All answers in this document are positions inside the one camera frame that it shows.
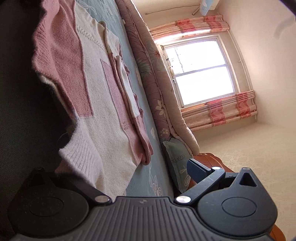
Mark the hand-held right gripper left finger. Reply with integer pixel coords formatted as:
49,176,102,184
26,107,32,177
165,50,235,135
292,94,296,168
28,167,111,207

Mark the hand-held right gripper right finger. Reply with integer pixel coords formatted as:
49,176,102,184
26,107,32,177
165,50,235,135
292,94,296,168
174,159,258,207

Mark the pink and white knit sweater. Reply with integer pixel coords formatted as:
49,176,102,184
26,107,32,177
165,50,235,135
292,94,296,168
31,0,154,197

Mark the wooden bed headboard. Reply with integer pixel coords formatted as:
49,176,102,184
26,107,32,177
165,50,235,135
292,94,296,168
179,152,287,241

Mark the grey-green printed pillow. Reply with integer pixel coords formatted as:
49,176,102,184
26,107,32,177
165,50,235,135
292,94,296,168
162,139,197,193

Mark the blue floral bed sheet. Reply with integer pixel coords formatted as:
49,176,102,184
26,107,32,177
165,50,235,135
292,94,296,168
0,0,174,232

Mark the pink patterned curtain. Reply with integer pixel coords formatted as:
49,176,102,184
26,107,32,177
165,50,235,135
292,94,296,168
150,15,230,43
180,90,258,131

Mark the folded pink floral quilt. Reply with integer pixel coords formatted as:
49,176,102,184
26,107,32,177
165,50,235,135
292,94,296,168
115,0,200,156

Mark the white air conditioner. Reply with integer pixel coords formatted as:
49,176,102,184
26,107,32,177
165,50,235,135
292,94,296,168
199,0,219,16

